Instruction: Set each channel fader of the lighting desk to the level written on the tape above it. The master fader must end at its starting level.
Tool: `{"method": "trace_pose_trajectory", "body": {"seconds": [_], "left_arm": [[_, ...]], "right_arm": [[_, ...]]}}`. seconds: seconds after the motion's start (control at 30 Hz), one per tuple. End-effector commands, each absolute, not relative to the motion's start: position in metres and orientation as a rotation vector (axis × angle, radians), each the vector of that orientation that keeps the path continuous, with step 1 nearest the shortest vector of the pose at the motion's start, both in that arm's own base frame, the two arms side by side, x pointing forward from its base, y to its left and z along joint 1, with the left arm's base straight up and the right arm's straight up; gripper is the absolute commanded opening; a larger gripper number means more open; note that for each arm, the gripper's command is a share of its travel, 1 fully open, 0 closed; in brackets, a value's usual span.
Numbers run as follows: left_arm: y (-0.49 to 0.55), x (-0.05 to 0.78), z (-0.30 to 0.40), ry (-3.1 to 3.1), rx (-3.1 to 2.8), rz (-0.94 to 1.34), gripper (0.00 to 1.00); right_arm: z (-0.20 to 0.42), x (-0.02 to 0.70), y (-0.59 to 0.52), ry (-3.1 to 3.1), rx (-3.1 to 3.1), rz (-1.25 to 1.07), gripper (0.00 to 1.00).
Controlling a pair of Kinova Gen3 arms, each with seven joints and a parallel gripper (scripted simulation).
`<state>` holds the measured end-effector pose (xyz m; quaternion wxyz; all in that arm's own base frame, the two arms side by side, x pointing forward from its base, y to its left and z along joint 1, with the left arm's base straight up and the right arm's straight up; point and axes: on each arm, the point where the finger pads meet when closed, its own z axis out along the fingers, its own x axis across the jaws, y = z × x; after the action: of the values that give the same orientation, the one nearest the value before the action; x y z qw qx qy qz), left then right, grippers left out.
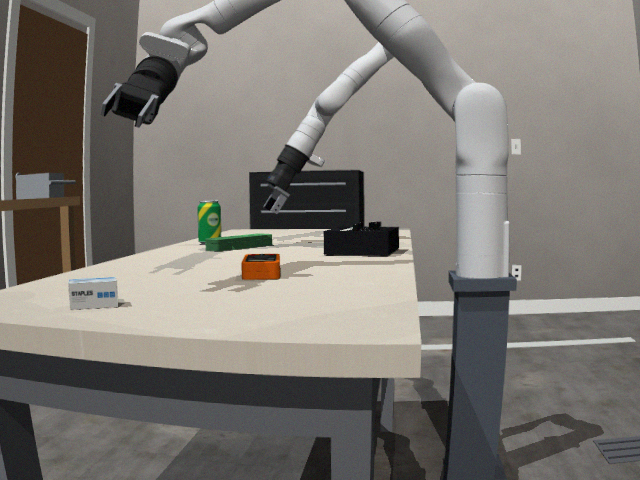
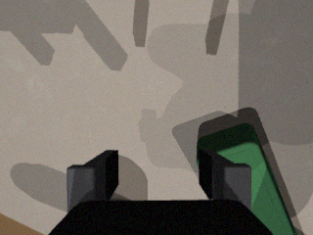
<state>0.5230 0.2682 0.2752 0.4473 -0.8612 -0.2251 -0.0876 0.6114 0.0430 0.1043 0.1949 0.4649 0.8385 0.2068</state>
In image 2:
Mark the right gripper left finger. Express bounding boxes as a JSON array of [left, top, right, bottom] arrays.
[[67, 150, 118, 213]]

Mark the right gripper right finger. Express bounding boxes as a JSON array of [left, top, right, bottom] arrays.
[[199, 149, 251, 211]]

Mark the green rounded rectangular block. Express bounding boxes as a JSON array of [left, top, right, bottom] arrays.
[[197, 123, 297, 235]]

